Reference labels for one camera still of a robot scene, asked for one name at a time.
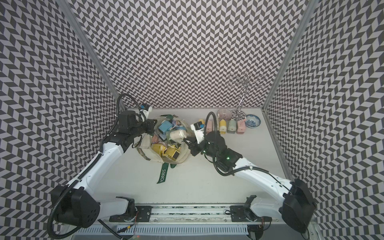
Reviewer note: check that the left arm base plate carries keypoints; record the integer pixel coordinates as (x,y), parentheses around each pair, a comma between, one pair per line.
(139,214)

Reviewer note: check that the white grey pencil sharpener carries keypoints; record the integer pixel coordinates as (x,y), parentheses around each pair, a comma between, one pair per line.
(178,135)

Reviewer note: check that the silver jewelry tree stand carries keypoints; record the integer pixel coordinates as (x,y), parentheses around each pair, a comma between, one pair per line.
(244,81)

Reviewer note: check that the pink rounded pencil sharpener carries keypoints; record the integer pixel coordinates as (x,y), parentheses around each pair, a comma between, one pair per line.
(209,126)

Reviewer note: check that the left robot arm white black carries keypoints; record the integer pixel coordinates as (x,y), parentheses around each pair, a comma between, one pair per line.
(74,203)

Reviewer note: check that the yellow round pencil sharpener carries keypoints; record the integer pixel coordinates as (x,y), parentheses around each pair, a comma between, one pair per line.
(223,126)

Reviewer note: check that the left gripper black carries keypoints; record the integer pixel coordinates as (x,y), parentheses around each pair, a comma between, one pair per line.
(151,123)

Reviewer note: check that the small yellow black sharpener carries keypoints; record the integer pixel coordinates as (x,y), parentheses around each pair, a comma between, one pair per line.
(172,153)

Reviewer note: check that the blue white patterned bowl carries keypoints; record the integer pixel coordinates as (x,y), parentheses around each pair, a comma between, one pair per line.
(252,121)

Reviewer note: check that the pink ribbed bowl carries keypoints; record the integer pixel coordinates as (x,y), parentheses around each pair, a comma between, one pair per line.
(224,114)

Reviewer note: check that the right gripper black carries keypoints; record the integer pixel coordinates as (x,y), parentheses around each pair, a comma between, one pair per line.
(195,145)

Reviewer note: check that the mint green pencil sharpener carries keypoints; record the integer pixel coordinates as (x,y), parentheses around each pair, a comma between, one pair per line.
(232,126)

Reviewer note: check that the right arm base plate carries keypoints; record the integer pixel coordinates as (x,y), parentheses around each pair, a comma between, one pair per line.
(242,214)

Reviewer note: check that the cream canvas tote bag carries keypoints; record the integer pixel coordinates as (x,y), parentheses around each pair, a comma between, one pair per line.
(146,141)

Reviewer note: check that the blue round pencil sharpener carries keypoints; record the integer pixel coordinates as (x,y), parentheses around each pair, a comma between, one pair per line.
(164,127)

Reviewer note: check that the pink block pencil sharpener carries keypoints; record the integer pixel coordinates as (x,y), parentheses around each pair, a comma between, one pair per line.
(241,127)

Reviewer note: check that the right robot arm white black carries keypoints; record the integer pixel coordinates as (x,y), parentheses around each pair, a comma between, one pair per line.
(291,201)

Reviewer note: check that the aluminium mounting rail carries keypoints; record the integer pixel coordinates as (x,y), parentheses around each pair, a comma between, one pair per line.
(196,214)

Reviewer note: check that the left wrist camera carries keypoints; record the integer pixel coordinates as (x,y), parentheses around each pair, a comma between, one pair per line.
(146,110)

